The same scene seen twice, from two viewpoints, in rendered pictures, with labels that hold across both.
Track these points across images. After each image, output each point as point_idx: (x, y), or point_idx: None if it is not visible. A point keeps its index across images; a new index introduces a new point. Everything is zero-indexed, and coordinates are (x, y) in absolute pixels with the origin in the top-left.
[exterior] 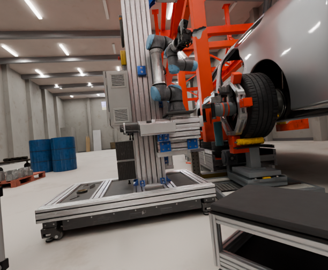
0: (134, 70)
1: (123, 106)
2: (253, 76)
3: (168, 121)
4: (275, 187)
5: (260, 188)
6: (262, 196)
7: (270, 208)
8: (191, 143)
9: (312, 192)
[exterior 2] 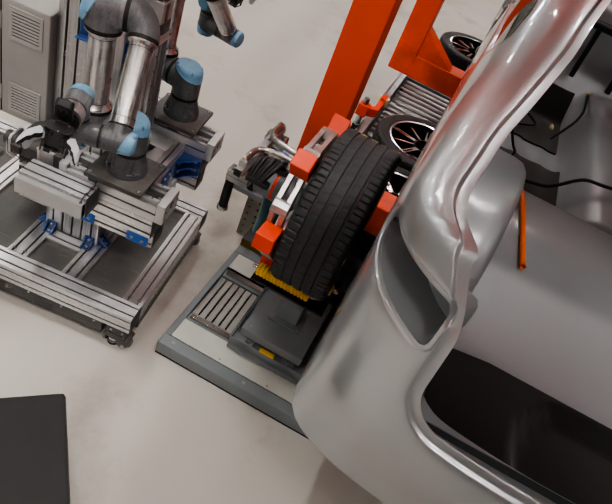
0: (74, 16)
1: (31, 89)
2: (335, 193)
3: (73, 194)
4: (60, 429)
5: (44, 416)
6: (9, 434)
7: None
8: (134, 233)
9: (58, 468)
